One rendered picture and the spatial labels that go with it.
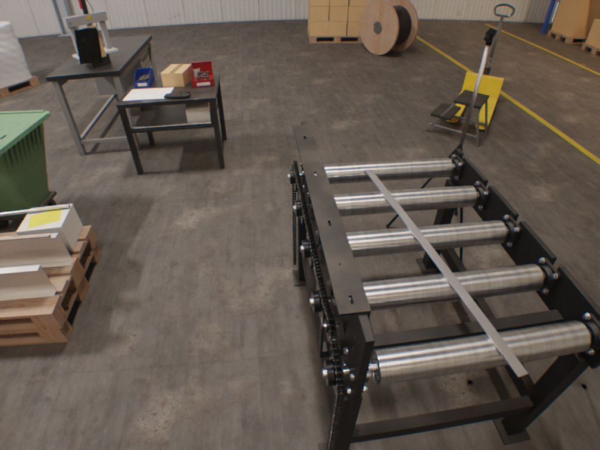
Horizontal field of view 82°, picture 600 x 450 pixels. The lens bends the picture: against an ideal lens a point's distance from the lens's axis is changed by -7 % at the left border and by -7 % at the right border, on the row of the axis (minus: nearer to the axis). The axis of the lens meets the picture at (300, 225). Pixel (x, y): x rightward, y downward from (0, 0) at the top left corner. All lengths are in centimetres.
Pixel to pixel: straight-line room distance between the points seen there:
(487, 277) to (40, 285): 242
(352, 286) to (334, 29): 791
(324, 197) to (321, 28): 744
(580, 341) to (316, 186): 110
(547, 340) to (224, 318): 179
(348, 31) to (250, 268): 682
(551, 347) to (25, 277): 264
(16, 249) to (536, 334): 285
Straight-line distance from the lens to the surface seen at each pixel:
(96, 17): 450
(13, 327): 279
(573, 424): 257
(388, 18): 774
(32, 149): 353
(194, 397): 225
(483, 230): 186
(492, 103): 595
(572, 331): 160
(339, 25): 874
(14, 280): 269
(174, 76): 395
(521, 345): 146
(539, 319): 176
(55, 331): 269
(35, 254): 287
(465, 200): 208
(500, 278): 165
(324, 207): 136
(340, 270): 113
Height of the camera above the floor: 198
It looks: 40 degrees down
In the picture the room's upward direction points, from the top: straight up
